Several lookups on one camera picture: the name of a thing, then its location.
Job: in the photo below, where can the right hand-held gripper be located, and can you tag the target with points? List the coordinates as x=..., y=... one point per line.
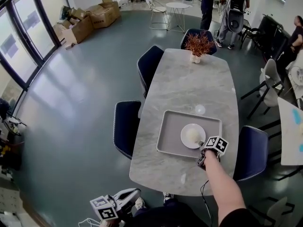
x=216, y=144

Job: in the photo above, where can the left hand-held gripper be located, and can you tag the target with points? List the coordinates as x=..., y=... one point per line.
x=106, y=209

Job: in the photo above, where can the white round bun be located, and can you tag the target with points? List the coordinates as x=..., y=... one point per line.
x=192, y=135

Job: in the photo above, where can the white plate of food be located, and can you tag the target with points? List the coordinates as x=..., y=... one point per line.
x=185, y=141

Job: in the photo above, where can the person's right forearm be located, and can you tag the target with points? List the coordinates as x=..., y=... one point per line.
x=222, y=188

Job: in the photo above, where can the person's left white shoe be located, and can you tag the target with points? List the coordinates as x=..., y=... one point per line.
x=139, y=203

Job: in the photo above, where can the person's white shoe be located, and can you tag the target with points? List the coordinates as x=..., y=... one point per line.
x=139, y=203
x=168, y=196

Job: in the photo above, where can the grey rectangular tray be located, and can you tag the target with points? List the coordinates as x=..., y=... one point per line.
x=170, y=131

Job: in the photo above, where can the person's right white shoe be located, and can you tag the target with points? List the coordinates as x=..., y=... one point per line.
x=168, y=196

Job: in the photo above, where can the person's dark trousers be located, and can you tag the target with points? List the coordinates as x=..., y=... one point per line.
x=165, y=215

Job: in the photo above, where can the dark blue dining chair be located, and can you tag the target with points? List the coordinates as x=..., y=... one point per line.
x=149, y=67
x=252, y=152
x=126, y=126
x=189, y=40

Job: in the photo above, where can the grey marble table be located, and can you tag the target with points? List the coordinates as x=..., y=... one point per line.
x=187, y=89

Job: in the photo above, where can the person's black sleeve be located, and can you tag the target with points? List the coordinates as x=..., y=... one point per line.
x=239, y=219

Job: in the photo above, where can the white plant pot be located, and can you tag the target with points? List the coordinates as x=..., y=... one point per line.
x=195, y=58

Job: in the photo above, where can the white rectangular table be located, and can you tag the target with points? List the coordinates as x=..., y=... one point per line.
x=290, y=136

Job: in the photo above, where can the white chair with black legs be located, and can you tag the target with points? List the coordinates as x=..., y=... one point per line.
x=274, y=213
x=270, y=79

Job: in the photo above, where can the orange plant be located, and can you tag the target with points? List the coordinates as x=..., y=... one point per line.
x=199, y=44

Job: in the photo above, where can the white fan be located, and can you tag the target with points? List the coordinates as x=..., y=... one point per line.
x=297, y=75

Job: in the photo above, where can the black metal chair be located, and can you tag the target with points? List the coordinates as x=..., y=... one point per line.
x=251, y=33

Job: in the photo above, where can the black cabinet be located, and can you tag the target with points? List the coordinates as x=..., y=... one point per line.
x=272, y=37

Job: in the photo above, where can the dark equipment heap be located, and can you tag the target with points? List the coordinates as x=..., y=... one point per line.
x=9, y=136

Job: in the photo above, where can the white round side table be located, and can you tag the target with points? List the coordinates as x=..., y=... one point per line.
x=177, y=5

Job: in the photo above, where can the pile of cardboard boxes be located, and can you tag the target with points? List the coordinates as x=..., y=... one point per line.
x=101, y=16

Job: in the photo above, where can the black framed glass doors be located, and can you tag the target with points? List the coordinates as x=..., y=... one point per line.
x=26, y=37

